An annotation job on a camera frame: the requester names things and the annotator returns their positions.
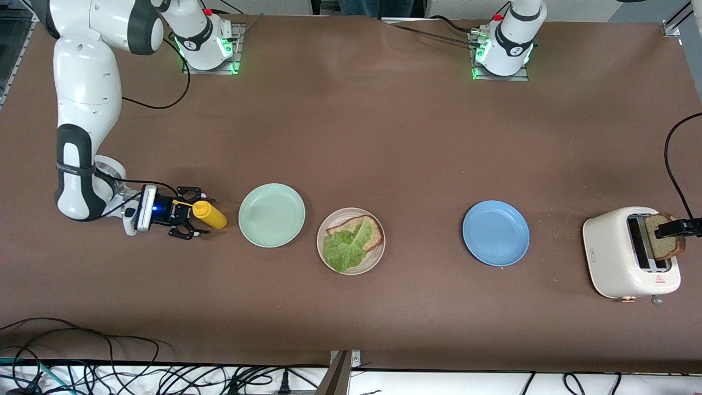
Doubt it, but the brown bread slice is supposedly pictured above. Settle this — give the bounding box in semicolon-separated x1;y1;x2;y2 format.
326;215;383;253
643;213;686;261

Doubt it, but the yellow mustard squeeze bottle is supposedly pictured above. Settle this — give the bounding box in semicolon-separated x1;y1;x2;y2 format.
172;199;228;230

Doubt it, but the green lettuce leaf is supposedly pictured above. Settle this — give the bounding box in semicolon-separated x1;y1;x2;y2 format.
322;218;372;273

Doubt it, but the mint green plate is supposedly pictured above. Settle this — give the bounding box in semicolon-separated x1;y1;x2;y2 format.
238;183;306;249

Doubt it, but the beige plate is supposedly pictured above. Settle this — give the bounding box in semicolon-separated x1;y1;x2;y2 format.
316;207;386;276

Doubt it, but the blue plate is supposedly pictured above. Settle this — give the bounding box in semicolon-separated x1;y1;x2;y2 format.
462;200;530;268

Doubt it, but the white toaster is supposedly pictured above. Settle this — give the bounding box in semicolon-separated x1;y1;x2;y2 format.
582;206;682;306

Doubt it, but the person in blue jeans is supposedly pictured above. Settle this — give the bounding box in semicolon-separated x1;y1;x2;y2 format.
337;0;415;19

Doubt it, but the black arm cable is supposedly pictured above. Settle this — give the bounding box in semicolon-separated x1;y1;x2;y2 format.
88;37;191;223
664;112;702;220

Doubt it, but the black floor cable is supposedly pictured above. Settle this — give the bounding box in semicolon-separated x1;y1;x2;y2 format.
0;317;161;395

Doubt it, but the aluminium frame post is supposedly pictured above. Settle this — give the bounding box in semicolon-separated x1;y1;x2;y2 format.
315;349;363;395

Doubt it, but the teal cable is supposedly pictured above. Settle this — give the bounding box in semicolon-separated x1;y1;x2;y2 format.
0;357;64;394

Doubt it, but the black base power cable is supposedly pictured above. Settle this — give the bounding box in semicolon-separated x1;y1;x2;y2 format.
384;15;478;44

